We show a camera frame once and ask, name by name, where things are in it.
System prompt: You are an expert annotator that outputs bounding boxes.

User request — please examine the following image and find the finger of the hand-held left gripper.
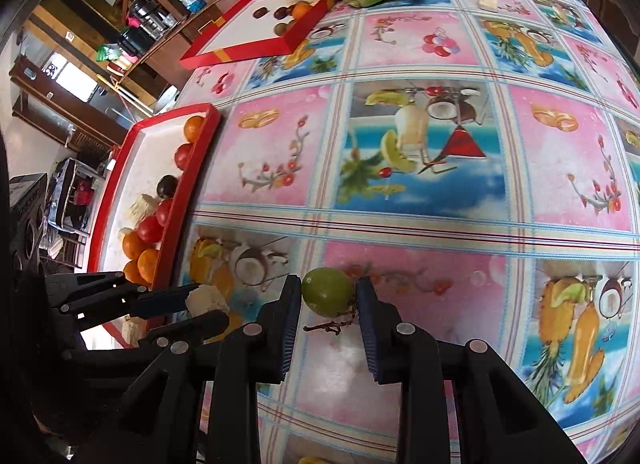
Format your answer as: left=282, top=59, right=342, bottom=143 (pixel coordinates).
left=65, top=310, right=230, bottom=361
left=47, top=271, right=201, bottom=331

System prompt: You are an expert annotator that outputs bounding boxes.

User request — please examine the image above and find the red box tray gold ribbon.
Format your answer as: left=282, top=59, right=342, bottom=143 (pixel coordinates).
left=179, top=0, right=337, bottom=70

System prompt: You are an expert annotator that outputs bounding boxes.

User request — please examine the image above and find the black steel thermos jug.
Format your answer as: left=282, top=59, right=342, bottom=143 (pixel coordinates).
left=127, top=0, right=176, bottom=32

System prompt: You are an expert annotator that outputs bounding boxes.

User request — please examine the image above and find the plain red box tray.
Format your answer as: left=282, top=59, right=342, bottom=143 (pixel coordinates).
left=87, top=103, right=222, bottom=350

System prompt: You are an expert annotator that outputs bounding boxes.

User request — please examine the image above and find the black kettle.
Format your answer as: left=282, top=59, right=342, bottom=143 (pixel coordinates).
left=120, top=26, right=146, bottom=52

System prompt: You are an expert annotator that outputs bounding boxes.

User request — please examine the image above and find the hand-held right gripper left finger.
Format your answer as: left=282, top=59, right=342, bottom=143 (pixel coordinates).
left=100, top=274, right=303, bottom=464

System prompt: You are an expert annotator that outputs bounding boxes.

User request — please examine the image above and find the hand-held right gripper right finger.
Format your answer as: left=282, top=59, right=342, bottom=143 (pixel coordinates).
left=356, top=275, right=588, bottom=464

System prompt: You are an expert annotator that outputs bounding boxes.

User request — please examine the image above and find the wooden shelf unit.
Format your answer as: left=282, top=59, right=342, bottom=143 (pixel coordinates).
left=10, top=0, right=221, bottom=145

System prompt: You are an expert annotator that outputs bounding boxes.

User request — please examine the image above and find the bright window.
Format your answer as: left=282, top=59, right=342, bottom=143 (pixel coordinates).
left=42, top=51, right=98, bottom=100

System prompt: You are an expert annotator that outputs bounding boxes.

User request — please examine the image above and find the round green fruit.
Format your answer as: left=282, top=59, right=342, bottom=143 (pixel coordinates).
left=301, top=267, right=357, bottom=318

